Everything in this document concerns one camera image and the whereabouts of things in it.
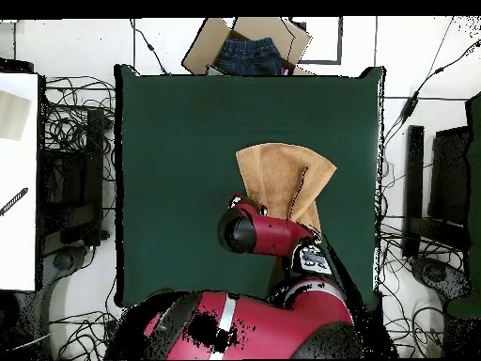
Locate black rectangular frame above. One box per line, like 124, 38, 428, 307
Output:
288, 16, 344, 66

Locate black cable with adapter block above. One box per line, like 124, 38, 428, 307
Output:
382, 37, 481, 151

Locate tangle of black cables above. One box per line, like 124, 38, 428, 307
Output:
41, 75, 116, 181
382, 303, 446, 360
48, 309, 117, 360

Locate dark green table cloth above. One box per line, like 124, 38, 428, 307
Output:
113, 63, 386, 309

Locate black equipment rack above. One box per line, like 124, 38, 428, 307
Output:
37, 107, 110, 251

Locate tan terry towel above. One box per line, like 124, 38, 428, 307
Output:
235, 141, 338, 243

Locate blue denim jeans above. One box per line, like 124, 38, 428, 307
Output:
214, 37, 286, 77

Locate beige sheet of card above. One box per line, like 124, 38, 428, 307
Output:
0, 88, 34, 143

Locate white side table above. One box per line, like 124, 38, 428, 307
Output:
0, 71, 40, 292

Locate open cardboard box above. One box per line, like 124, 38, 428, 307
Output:
181, 16, 313, 77

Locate black upright bar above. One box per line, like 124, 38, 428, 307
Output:
402, 124, 426, 259

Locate black office chair base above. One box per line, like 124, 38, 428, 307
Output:
408, 255, 473, 306
10, 243, 93, 360

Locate black cable with inline plug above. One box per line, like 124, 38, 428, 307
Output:
129, 17, 169, 75

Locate black flat panel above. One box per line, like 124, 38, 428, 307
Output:
427, 125, 473, 227

